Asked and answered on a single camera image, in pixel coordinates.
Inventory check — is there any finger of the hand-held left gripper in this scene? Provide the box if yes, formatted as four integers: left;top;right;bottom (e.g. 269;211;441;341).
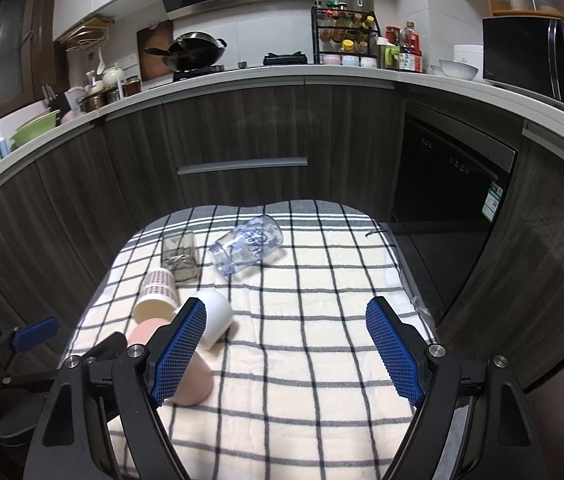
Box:
0;316;61;397

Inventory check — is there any steel pot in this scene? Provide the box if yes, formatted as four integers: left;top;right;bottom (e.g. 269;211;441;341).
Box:
78;86;123;114

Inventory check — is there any black knife block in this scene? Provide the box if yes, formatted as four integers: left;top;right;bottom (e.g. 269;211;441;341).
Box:
42;83;71;114

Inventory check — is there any red patterned paper cup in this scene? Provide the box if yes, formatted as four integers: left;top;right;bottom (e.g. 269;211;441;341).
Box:
133;267;179;322

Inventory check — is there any clear printed glass cup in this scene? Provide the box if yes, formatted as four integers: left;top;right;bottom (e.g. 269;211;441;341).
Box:
208;214;284;276

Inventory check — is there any black dishwasher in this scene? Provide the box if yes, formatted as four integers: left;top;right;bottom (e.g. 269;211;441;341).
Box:
390;104;519;332

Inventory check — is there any dark wooden door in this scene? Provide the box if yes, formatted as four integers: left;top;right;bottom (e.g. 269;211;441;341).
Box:
0;0;71;124

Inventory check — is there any large white bowl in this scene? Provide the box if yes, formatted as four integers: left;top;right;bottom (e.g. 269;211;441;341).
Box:
438;58;481;82

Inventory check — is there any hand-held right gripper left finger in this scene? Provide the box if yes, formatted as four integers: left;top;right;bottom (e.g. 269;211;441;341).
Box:
22;296;209;480

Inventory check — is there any green basin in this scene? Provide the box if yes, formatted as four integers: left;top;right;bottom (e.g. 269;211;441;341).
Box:
11;110;61;149

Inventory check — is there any white rice cooker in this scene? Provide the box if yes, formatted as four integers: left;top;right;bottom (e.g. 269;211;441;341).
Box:
453;44;486;68

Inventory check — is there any dark wood drawer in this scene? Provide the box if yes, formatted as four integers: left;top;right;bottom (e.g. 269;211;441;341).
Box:
174;152;313;211

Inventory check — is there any black microwave oven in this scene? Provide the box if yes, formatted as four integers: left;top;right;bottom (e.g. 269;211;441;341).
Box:
482;16;564;120

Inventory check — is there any red label sauce bottle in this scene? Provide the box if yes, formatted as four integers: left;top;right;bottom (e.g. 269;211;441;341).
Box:
399;21;423;73

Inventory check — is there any black wok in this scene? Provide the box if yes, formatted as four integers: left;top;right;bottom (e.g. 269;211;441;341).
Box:
144;31;228;72

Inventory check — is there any wooden wall rack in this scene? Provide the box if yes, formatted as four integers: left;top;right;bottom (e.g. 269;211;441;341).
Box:
58;15;116;52

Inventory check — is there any black spice rack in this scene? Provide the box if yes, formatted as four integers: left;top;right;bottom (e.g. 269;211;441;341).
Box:
311;4;382;67

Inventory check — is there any pink cup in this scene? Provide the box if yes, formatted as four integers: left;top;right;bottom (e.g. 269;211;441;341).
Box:
126;317;214;407

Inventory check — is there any white teapot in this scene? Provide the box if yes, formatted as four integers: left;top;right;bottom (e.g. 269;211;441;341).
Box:
101;63;126;89

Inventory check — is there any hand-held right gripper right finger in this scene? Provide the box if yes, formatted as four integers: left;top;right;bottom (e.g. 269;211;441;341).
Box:
364;296;550;480

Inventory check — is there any checkered cloth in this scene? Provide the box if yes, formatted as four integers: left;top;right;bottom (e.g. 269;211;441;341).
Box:
59;199;437;480

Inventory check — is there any white cup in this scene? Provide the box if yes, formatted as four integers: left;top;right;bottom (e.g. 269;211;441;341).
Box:
174;287;234;351

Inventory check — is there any wooden cutting board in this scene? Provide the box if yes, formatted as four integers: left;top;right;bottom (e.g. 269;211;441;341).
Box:
136;21;176;82

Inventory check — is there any black gas stove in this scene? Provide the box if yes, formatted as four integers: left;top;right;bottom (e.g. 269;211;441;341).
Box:
172;51;309;82

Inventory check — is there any grey tinted glass cup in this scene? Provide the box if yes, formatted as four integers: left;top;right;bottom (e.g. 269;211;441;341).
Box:
160;230;199;283

